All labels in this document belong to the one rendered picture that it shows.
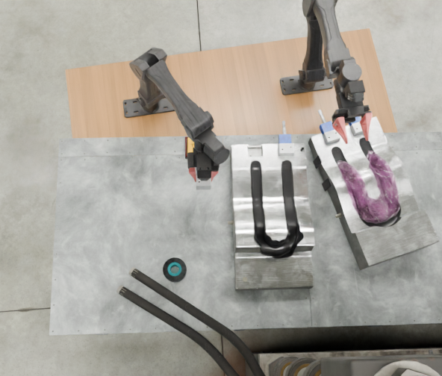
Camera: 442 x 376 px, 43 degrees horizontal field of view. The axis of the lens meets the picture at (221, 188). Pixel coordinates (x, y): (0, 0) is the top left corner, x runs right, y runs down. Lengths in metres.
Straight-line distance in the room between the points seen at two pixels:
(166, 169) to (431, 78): 1.77
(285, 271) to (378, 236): 0.33
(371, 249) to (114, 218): 0.89
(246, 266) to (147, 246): 0.36
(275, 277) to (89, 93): 0.97
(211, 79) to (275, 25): 1.15
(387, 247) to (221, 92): 0.83
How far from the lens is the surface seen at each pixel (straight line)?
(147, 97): 1.97
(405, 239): 2.00
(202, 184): 1.87
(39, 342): 2.86
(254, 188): 1.96
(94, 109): 2.18
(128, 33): 3.25
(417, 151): 2.23
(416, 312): 2.09
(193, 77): 2.20
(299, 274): 1.94
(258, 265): 1.93
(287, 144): 1.99
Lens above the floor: 2.76
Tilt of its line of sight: 74 degrees down
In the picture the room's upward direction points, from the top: 6 degrees clockwise
